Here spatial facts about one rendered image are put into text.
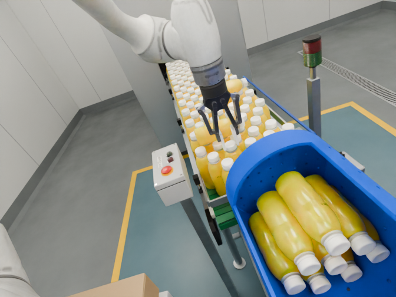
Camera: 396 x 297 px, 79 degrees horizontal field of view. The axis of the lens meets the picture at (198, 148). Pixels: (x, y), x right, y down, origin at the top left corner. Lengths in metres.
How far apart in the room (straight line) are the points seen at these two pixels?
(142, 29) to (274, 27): 4.50
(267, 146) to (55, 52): 4.92
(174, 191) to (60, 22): 4.53
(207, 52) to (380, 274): 0.60
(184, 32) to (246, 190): 0.42
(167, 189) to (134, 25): 0.47
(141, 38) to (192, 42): 0.15
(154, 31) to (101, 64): 4.38
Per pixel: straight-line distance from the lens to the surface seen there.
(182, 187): 0.78
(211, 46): 0.63
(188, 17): 0.61
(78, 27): 5.01
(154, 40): 0.69
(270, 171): 0.63
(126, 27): 0.67
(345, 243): 0.50
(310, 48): 1.03
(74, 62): 5.18
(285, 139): 0.55
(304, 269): 0.51
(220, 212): 0.87
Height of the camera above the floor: 1.57
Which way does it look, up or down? 34 degrees down
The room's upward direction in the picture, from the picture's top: 22 degrees counter-clockwise
